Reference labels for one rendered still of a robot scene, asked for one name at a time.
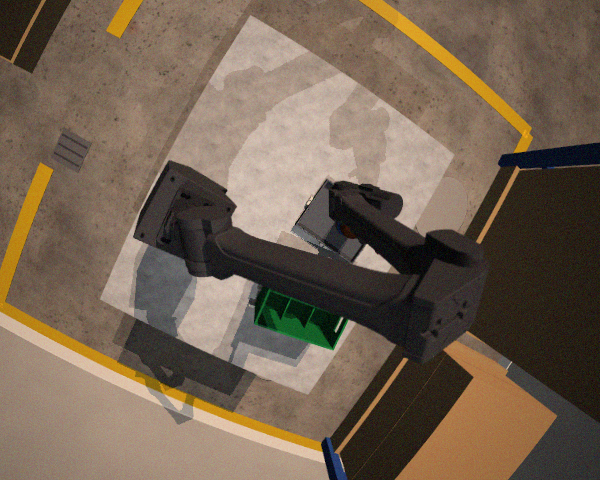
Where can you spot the green divided crate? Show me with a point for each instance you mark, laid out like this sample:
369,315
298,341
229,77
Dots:
291,316

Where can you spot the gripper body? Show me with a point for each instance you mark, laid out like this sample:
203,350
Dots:
360,240

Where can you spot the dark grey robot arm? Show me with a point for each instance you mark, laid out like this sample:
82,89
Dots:
392,305

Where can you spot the brown glass bottle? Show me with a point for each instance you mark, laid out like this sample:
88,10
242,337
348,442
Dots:
345,231

